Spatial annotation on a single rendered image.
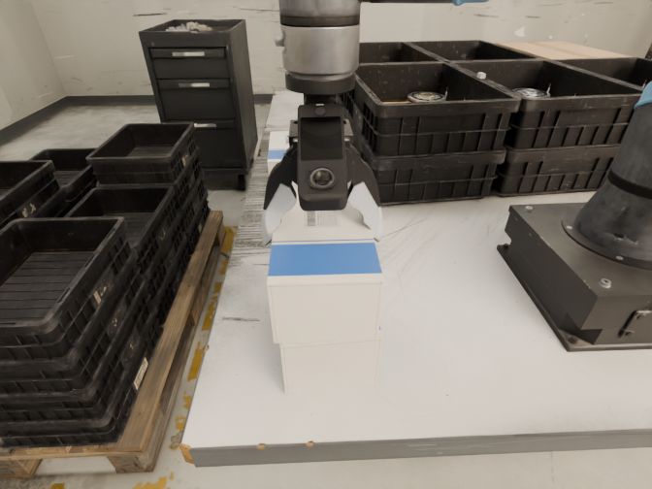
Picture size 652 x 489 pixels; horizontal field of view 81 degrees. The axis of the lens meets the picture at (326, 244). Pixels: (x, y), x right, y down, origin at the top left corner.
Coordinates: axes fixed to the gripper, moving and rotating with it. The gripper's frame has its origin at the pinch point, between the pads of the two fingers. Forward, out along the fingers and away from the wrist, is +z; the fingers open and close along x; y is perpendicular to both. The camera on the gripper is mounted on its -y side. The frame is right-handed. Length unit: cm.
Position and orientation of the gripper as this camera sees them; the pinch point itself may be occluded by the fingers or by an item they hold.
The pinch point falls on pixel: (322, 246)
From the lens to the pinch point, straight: 48.4
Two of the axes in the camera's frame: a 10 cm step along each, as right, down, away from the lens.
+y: -0.4, -5.7, 8.2
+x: -10.0, 0.3, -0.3
